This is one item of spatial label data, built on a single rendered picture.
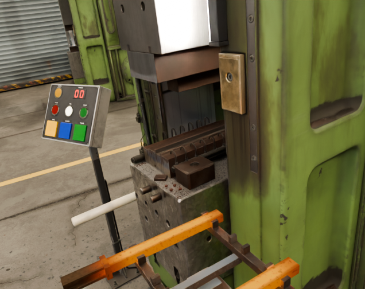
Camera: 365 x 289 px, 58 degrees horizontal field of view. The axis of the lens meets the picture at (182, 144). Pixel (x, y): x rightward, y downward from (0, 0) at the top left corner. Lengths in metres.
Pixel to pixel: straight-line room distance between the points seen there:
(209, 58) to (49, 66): 7.96
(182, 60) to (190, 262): 0.71
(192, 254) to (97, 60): 5.05
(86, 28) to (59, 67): 3.24
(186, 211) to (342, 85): 0.65
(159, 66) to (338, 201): 0.83
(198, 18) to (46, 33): 7.98
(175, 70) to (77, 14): 4.83
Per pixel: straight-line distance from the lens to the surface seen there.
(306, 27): 0.90
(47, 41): 8.98
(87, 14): 5.95
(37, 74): 9.02
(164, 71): 1.09
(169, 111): 1.44
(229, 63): 0.96
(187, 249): 1.21
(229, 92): 0.98
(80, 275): 0.79
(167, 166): 1.20
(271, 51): 0.88
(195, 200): 1.12
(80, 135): 1.56
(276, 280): 0.73
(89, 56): 5.97
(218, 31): 0.96
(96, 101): 1.53
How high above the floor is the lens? 1.50
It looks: 23 degrees down
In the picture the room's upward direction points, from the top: 7 degrees counter-clockwise
